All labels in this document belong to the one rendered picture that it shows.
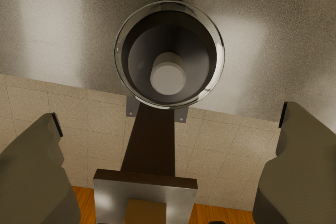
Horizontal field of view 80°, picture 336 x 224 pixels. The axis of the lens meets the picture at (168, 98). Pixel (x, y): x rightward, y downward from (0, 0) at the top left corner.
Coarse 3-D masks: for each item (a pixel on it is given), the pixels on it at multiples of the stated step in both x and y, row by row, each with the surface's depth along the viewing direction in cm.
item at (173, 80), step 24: (144, 24) 17; (168, 24) 17; (192, 24) 17; (144, 48) 18; (168, 48) 18; (192, 48) 18; (144, 72) 19; (168, 72) 15; (192, 72) 19; (144, 96) 21; (168, 96) 20; (192, 96) 20
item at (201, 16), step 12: (168, 0) 17; (144, 12) 18; (156, 12) 18; (180, 12) 17; (192, 12) 17; (132, 24) 18; (204, 24) 18; (120, 36) 19; (216, 36) 18; (120, 48) 19; (216, 48) 19; (120, 60) 20; (120, 72) 20; (216, 72) 20; (204, 96) 21; (168, 108) 22
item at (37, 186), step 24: (48, 120) 11; (24, 144) 9; (48, 144) 9; (0, 168) 8; (24, 168) 8; (48, 168) 8; (0, 192) 7; (24, 192) 7; (48, 192) 7; (72, 192) 7; (0, 216) 6; (24, 216) 6; (48, 216) 6; (72, 216) 7
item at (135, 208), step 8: (128, 200) 64; (136, 200) 64; (128, 208) 61; (136, 208) 62; (144, 208) 62; (152, 208) 63; (160, 208) 63; (128, 216) 59; (136, 216) 60; (144, 216) 60; (152, 216) 61; (160, 216) 61
